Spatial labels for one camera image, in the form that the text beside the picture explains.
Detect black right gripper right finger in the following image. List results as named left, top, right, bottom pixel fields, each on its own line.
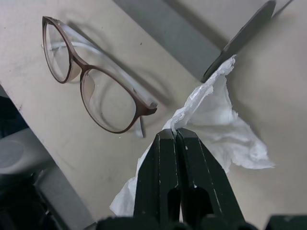
left=176, top=128, right=248, bottom=223

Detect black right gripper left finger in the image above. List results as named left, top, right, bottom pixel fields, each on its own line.
left=133, top=130, right=181, bottom=218

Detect white tissue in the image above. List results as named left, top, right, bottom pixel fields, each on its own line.
left=109, top=54, right=276, bottom=218

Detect brown framed glasses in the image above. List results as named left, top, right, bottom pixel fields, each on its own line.
left=41, top=15, right=159, bottom=139

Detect silver robot body shell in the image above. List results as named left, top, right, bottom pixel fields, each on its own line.
left=0, top=126, right=57, bottom=178

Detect black robot body part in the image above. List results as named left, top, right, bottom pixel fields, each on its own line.
left=0, top=171, right=63, bottom=230

